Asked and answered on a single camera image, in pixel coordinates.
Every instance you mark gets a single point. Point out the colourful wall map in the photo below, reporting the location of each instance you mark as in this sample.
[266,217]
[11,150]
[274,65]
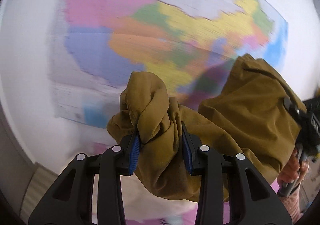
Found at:
[125,39]

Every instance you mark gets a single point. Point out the pink floral bedsheet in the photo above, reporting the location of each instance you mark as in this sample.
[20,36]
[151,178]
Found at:
[232,212]

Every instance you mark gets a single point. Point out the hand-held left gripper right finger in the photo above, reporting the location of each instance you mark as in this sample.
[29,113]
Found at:
[187,155]

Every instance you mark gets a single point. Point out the person's right forearm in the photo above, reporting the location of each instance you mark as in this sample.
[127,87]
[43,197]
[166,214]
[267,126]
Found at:
[292,207]

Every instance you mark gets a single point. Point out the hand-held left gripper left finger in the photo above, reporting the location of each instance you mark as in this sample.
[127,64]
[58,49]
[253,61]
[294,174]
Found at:
[133,152]

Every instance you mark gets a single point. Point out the brown jacket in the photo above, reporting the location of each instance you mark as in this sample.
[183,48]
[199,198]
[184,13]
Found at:
[237,115]

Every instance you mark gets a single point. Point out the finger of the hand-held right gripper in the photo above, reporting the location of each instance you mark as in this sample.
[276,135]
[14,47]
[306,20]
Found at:
[295,111]

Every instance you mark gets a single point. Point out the person's right hand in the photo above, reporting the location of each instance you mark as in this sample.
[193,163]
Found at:
[291,170]

